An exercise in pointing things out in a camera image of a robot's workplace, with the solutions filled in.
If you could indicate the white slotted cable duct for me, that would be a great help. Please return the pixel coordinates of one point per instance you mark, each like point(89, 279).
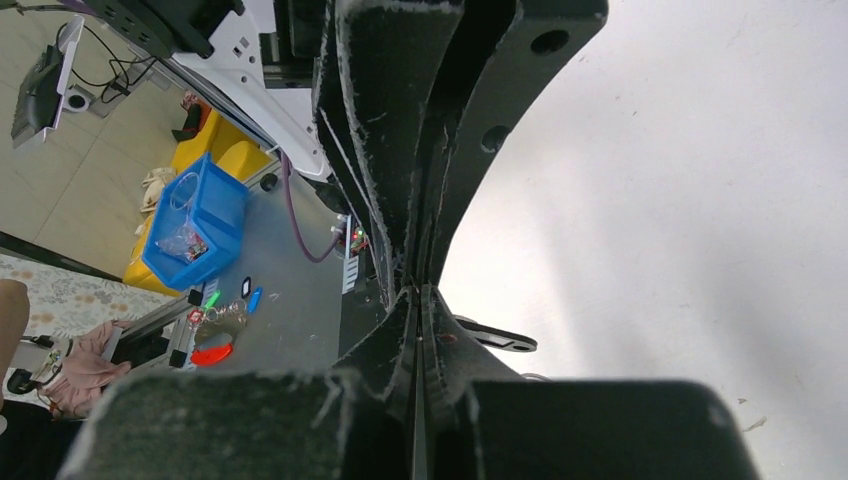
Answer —
point(352, 244)

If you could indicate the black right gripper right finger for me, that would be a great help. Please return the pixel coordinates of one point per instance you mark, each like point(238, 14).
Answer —
point(491, 423)

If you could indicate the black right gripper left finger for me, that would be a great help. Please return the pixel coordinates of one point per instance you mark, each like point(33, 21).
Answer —
point(346, 422)

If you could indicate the spare ring plate with tags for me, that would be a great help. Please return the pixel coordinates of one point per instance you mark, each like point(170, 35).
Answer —
point(217, 321)

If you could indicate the yellow plastic storage bin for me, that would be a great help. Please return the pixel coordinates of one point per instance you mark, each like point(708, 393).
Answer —
point(229, 148)

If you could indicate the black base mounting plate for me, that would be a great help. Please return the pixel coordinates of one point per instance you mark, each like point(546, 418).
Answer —
point(362, 309)

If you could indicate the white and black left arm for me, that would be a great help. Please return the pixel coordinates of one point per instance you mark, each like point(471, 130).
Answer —
point(256, 63)

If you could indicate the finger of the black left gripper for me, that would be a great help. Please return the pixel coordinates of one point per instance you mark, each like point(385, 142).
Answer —
point(500, 58)
point(377, 66)

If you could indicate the blue plastic storage bin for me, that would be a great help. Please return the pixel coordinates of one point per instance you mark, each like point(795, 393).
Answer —
point(198, 226)

